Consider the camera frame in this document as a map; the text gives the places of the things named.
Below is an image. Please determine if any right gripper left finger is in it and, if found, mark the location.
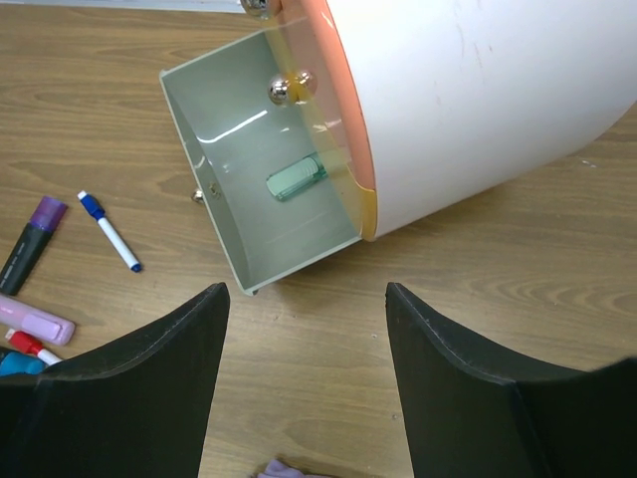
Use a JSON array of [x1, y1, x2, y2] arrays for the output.
[[1, 283, 230, 477]]

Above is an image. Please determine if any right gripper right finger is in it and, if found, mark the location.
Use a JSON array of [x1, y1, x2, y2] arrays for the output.
[[385, 283, 636, 477]]

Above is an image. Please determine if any blue small cap eraser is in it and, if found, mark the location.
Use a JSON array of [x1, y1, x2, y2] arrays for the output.
[[0, 348, 46, 376]]

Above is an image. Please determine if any grey bottom drawer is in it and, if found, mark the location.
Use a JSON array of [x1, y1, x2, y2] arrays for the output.
[[160, 31, 361, 295]]

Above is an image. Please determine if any mint green eraser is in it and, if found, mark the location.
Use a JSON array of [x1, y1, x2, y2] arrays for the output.
[[266, 154, 327, 202]]

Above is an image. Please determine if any red capped white marker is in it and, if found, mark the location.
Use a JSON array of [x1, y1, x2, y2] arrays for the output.
[[5, 329, 62, 365]]

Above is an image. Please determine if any purple cloth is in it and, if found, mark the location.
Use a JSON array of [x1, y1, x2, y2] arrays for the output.
[[256, 459, 318, 478]]

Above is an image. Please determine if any pink highlighter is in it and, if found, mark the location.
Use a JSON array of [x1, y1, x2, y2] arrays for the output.
[[1, 295, 76, 346]]

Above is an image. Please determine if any blue capped white marker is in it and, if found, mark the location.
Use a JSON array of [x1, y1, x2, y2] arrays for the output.
[[77, 190, 142, 273]]

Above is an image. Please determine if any purple black highlighter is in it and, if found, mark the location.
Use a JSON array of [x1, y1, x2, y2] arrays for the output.
[[1, 196, 68, 296]]

